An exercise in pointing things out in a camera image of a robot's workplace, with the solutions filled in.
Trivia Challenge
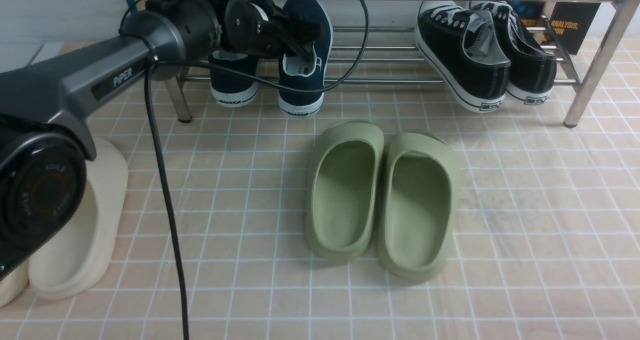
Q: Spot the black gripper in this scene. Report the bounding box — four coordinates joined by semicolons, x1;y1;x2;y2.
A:
223;0;322;60

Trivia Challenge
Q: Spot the navy slip-on shoe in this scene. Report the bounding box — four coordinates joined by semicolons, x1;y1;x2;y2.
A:
208;51;260;108
278;0;334;117

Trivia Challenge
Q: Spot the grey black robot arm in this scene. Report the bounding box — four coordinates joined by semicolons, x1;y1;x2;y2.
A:
0;0;322;277

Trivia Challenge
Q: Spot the chrome metal shoe rack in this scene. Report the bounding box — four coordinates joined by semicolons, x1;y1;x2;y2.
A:
120;0;640;128

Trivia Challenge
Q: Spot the green foam slipper left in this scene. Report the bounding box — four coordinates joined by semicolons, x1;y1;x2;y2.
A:
304;120;385;261

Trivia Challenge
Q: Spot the green foam slipper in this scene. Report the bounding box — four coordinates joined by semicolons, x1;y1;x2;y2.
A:
304;120;385;261
377;132;461;281

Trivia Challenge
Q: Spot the black canvas sneaker left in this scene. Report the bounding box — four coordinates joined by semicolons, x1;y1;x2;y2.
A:
414;1;512;113

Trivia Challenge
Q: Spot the black canvas sneaker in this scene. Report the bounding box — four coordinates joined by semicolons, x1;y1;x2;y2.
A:
414;1;512;113
470;1;557;106

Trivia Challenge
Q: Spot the green foam slipper right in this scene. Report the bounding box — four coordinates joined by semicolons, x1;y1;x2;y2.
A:
377;132;461;281

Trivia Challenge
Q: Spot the black canvas sneaker right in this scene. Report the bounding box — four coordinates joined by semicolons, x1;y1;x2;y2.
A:
470;1;557;106

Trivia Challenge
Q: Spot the cream foam slipper right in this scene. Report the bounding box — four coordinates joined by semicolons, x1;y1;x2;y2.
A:
28;137;129;300

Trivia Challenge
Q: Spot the cream foam slipper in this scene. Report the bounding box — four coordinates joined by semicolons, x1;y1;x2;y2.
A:
0;261;29;306
28;137;129;300

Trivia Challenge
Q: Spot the black book orange text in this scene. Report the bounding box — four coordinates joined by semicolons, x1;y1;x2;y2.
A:
508;1;601;55

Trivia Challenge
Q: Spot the cream foam slipper left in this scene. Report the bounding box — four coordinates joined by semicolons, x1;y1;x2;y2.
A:
0;261;29;306

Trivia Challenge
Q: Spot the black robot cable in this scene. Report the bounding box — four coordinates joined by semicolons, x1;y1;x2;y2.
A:
119;0;371;340

